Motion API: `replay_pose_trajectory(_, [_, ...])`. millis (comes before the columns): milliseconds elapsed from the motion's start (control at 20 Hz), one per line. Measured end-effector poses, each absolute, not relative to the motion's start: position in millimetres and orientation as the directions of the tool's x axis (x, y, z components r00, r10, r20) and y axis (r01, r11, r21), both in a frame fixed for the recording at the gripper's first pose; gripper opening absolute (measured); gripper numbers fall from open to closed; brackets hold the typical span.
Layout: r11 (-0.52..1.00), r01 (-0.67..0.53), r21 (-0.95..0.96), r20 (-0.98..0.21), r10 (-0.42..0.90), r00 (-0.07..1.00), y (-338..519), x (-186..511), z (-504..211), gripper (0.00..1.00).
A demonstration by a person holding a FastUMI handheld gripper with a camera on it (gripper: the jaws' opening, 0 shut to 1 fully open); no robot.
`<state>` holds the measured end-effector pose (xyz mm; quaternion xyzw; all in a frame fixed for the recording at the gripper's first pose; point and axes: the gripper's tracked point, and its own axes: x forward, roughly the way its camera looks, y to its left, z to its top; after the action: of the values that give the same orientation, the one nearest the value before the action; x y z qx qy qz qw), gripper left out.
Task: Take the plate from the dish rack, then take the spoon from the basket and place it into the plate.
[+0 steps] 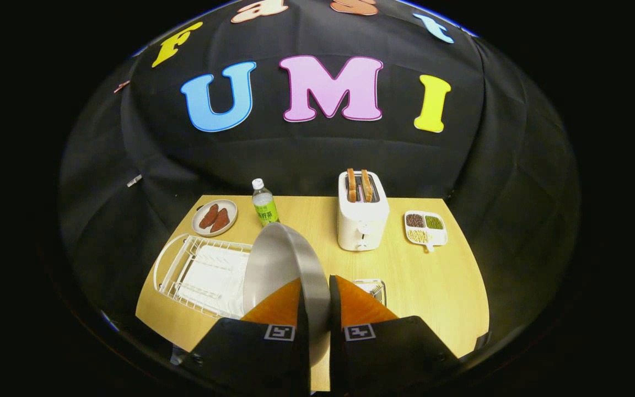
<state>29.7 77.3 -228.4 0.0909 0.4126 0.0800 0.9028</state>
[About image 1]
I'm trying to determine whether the white divided dish of beans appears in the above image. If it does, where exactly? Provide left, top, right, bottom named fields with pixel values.
left=403, top=210, right=449, bottom=253

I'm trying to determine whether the beige round plate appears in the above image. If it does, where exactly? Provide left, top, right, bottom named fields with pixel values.
left=242, top=222, right=332, bottom=368

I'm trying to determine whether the white wire dish rack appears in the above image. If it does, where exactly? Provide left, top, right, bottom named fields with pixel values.
left=153, top=233, right=255, bottom=321

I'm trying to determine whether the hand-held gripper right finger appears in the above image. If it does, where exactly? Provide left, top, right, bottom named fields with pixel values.
left=328, top=274, right=460, bottom=395

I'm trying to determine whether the clear wire basket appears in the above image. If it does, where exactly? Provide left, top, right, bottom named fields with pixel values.
left=352, top=278, right=388, bottom=308

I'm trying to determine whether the green tea bottle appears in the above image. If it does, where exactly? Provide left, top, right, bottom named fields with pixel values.
left=251, top=178, right=281, bottom=227

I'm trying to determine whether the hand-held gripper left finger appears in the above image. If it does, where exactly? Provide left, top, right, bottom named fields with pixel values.
left=182, top=278, right=312, bottom=395

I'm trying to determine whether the white toaster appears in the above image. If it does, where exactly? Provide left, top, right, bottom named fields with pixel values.
left=337, top=170, right=391, bottom=253

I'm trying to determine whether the small plate with sausages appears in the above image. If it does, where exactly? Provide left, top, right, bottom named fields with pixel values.
left=191, top=199, right=239, bottom=238

